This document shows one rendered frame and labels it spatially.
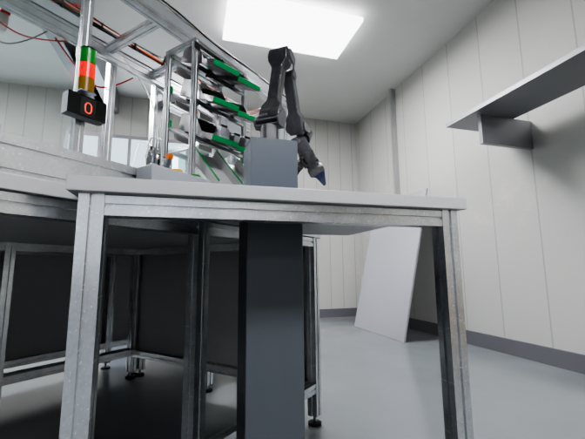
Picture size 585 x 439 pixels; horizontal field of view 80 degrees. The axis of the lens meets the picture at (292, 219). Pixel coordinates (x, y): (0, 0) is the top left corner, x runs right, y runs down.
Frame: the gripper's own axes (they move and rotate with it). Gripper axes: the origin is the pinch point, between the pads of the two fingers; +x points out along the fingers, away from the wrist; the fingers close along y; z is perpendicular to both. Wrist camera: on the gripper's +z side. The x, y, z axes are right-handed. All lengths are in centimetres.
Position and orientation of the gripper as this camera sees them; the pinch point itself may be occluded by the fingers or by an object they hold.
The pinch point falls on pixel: (319, 175)
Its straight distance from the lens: 144.7
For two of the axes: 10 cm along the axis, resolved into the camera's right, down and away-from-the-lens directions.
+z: -8.5, 5.0, 1.4
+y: 0.9, 4.0, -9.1
